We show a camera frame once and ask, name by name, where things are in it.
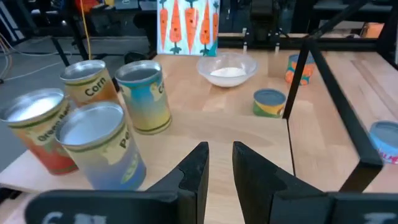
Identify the black aluminium table frame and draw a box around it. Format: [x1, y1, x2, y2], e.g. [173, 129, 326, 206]
[217, 36, 379, 52]

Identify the short oranges can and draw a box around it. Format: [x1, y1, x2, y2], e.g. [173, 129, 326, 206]
[285, 53, 315, 86]

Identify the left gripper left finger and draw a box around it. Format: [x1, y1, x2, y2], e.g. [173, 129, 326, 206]
[146, 141, 210, 224]

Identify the short sliced carrots can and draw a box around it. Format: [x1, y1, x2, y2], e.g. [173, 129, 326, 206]
[156, 0, 221, 57]

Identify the tall corn can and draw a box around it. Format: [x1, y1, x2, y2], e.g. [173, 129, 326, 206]
[59, 59, 121, 108]

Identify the short mushroom can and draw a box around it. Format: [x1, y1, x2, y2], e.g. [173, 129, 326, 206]
[252, 88, 287, 119]

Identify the tall peas can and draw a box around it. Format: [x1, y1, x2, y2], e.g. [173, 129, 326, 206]
[55, 101, 147, 191]

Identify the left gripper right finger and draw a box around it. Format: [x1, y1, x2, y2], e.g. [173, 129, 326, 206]
[232, 141, 331, 224]

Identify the wooden shelf with black frame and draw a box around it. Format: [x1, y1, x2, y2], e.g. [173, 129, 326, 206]
[0, 39, 385, 224]

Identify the clear plastic bowl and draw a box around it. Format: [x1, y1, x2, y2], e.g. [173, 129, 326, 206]
[195, 52, 259, 88]

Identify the tall carrots can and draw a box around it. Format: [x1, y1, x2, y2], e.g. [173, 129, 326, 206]
[114, 60, 172, 135]

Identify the short salmon can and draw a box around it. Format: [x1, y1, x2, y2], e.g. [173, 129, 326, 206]
[369, 120, 398, 165]

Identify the tall green beans can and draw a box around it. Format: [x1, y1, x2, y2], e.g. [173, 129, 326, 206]
[0, 88, 78, 175]

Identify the yellow extension cable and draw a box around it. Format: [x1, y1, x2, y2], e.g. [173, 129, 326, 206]
[78, 0, 93, 60]

